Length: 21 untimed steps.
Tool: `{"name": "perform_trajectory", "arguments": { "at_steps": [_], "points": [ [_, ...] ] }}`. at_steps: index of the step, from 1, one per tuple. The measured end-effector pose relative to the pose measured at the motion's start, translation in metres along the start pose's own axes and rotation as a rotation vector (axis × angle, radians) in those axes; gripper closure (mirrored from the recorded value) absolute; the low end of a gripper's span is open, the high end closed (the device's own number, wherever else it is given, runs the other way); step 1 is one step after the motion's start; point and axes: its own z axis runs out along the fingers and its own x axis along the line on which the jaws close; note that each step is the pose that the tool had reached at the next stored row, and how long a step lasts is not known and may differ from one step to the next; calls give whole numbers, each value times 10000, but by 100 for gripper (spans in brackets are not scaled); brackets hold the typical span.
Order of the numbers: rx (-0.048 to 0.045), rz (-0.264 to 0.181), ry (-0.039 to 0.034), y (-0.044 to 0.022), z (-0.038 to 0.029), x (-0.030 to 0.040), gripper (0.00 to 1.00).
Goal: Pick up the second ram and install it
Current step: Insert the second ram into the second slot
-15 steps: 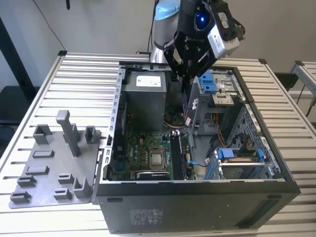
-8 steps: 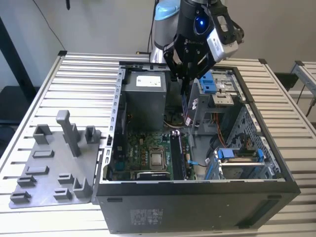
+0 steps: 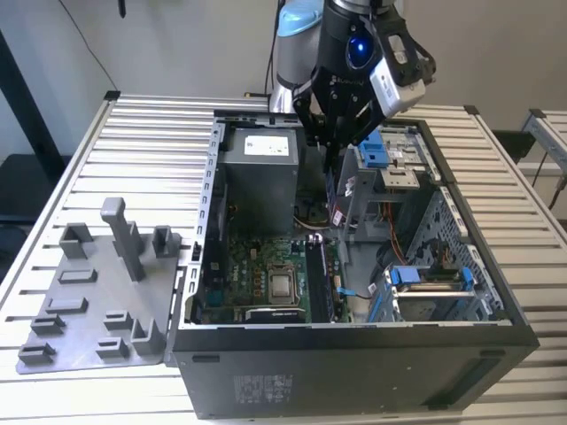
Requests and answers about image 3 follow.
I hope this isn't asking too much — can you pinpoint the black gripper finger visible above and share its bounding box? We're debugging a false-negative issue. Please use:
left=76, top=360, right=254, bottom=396
left=291, top=78, right=335, bottom=174
left=333, top=99, right=384, bottom=174

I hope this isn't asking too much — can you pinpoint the blue disk carrier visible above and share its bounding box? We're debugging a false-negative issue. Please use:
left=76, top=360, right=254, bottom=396
left=388, top=266, right=421, bottom=285
left=358, top=129, right=390, bottom=170

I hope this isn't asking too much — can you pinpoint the metal drive cage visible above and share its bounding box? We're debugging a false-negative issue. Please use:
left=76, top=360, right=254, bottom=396
left=335, top=119, right=440, bottom=243

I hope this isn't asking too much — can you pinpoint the grey power supply unit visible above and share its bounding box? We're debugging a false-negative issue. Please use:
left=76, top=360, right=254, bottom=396
left=219, top=127, right=307, bottom=236

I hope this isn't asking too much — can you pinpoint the CPU socket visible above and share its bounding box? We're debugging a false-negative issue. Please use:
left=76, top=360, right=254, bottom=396
left=264, top=263, right=299, bottom=307

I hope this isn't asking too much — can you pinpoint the green motherboard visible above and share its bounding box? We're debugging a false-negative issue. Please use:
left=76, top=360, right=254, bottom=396
left=198, top=234, right=353, bottom=325

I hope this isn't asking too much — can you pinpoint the silver CPU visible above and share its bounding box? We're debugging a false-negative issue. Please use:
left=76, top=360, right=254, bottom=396
left=270, top=274, right=295, bottom=303

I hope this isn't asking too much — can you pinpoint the metal disk bay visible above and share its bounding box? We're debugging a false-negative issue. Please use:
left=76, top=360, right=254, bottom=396
left=366, top=263, right=491, bottom=324

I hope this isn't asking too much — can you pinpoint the metal slat side table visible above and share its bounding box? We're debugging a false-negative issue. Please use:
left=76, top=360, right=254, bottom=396
left=516, top=108, right=567, bottom=178

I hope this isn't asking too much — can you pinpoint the black graphics card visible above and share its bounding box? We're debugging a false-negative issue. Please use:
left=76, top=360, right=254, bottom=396
left=244, top=306, right=307, bottom=324

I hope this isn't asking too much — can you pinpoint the black open PC case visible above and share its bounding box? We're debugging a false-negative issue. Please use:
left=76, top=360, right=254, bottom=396
left=170, top=108, right=541, bottom=421

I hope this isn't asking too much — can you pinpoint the grey plastic parts rack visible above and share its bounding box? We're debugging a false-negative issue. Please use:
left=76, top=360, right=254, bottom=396
left=15, top=197, right=185, bottom=375

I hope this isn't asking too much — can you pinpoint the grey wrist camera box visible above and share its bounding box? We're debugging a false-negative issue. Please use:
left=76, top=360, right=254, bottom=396
left=369, top=28, right=428, bottom=120

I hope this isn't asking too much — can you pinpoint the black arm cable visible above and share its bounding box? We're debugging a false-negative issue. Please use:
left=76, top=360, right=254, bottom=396
left=264, top=0, right=284, bottom=97

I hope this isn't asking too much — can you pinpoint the orange wire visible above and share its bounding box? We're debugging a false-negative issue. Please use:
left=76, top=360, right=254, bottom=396
left=384, top=201, right=408, bottom=267

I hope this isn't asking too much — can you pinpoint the thin black wire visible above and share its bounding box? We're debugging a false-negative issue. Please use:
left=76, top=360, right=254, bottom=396
left=353, top=282, right=380, bottom=300

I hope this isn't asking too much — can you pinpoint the thin black wall cable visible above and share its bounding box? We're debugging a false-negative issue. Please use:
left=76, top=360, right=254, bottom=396
left=59, top=0, right=120, bottom=92

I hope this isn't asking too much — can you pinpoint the black stand frame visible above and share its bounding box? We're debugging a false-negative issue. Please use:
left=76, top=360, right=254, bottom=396
left=0, top=28, right=74, bottom=249

